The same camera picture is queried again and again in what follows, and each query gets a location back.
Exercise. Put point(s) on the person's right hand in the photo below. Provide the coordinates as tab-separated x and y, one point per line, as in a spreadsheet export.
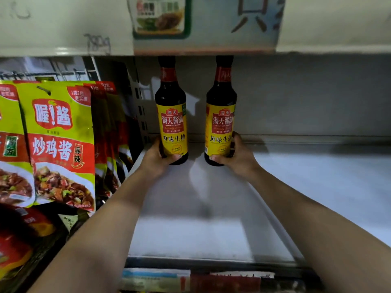
241	161

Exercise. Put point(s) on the person's left forearm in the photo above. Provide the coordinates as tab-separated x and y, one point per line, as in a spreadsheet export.
100	234

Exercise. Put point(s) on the person's right forearm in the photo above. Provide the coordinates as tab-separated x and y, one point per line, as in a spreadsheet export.
320	234

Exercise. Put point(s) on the orange squeeze bottle red cap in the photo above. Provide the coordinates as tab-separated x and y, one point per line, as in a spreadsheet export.
12	253

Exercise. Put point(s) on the yellow label soy sauce bottle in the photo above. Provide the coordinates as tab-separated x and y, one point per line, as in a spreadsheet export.
171	118
220	118

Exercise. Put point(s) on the person's left hand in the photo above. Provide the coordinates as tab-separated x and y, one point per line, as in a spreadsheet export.
152	164

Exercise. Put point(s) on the hanging yellow sauce packets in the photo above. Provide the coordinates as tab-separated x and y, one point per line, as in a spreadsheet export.
61	143

